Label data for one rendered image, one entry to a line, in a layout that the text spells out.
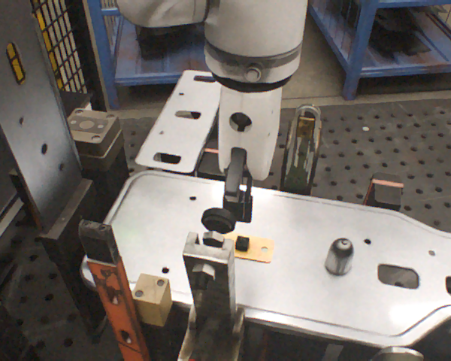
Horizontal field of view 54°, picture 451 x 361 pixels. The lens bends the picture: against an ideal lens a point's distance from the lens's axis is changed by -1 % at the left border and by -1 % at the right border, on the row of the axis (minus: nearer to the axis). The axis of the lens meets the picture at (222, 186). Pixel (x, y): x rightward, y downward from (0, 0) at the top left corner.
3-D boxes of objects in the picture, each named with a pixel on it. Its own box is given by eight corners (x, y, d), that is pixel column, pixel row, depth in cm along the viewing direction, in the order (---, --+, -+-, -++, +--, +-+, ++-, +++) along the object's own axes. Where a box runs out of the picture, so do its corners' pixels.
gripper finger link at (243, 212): (249, 198, 42) (246, 241, 47) (255, 175, 45) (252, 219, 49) (216, 192, 43) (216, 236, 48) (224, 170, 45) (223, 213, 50)
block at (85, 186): (124, 284, 91) (93, 179, 69) (100, 338, 83) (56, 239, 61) (110, 281, 91) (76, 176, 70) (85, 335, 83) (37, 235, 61)
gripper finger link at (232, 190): (237, 174, 39) (236, 213, 43) (253, 116, 43) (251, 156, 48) (223, 171, 39) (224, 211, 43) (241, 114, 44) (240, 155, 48)
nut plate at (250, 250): (275, 241, 61) (276, 235, 60) (270, 264, 58) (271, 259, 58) (215, 230, 62) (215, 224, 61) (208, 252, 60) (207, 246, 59)
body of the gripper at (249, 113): (286, 92, 36) (275, 189, 44) (301, 34, 43) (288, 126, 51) (196, 81, 37) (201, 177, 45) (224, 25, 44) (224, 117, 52)
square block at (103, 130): (147, 247, 97) (120, 112, 71) (134, 278, 92) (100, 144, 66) (113, 241, 98) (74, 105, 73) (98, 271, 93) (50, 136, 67)
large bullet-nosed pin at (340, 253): (347, 263, 60) (358, 233, 56) (346, 283, 58) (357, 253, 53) (324, 259, 61) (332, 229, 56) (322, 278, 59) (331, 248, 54)
